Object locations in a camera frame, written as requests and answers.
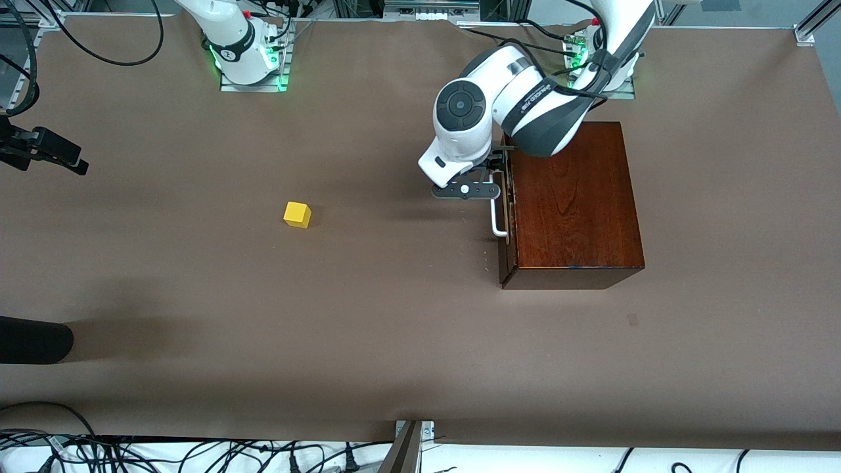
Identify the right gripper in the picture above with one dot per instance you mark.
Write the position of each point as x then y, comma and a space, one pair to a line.
41, 146

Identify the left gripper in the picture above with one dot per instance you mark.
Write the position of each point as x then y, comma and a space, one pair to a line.
495, 163

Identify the yellow wooden cube block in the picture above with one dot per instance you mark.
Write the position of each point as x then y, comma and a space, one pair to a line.
297, 215

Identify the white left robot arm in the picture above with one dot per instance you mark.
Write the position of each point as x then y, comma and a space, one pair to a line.
525, 98

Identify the dark brown wooden cabinet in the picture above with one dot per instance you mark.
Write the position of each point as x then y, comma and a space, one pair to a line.
571, 210

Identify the metal equipment rack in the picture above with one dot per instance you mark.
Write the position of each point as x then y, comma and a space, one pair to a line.
430, 10

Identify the black ribbed foam cylinder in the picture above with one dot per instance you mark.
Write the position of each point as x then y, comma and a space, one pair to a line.
33, 340

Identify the aluminium frame rail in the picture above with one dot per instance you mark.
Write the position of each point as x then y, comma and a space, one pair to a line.
13, 92

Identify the aluminium frame bar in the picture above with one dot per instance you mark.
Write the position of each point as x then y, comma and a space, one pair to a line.
52, 20

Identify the silver table bracket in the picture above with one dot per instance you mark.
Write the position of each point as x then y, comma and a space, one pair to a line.
428, 430

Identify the aluminium frame corner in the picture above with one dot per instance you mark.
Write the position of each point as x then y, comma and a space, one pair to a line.
805, 34

